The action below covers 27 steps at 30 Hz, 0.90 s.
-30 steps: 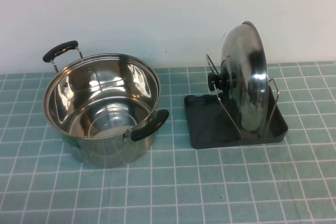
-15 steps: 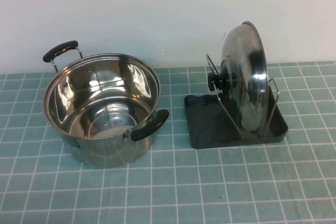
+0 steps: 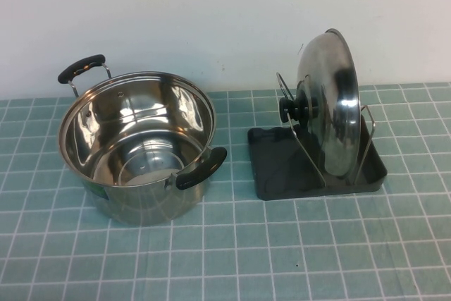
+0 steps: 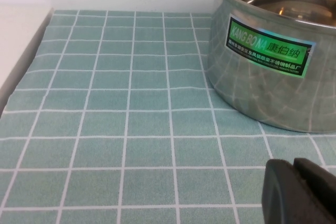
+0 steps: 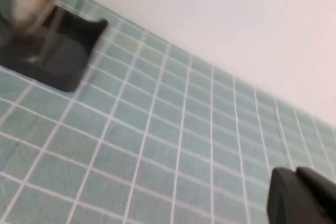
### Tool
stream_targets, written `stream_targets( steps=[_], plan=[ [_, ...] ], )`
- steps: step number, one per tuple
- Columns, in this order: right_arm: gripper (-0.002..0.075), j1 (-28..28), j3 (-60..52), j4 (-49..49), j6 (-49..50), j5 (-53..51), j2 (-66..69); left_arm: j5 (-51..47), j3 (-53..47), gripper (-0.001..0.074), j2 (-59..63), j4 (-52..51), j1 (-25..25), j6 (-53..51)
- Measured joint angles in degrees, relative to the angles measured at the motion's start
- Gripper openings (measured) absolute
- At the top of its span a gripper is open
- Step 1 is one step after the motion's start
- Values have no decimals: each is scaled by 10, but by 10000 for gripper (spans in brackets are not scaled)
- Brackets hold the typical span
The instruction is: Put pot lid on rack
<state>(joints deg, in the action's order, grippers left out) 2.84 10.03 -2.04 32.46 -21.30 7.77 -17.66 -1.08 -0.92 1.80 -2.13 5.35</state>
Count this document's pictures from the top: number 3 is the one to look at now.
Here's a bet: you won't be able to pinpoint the dark grey wire lid rack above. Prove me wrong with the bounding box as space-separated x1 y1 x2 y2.
247 71 388 201

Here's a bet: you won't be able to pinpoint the steel pot lid black knob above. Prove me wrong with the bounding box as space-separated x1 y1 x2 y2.
278 27 361 179

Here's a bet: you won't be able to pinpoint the teal grid tablecloth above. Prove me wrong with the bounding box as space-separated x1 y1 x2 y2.
0 82 451 301

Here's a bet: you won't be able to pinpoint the stainless steel pot black handles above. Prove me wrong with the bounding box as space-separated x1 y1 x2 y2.
57 54 228 227

